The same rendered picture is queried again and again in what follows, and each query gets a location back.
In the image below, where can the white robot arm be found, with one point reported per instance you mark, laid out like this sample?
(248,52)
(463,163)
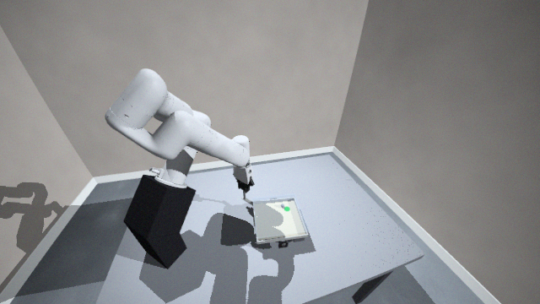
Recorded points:
(181,134)

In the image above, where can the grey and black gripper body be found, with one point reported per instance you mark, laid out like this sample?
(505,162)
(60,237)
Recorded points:
(243,173)

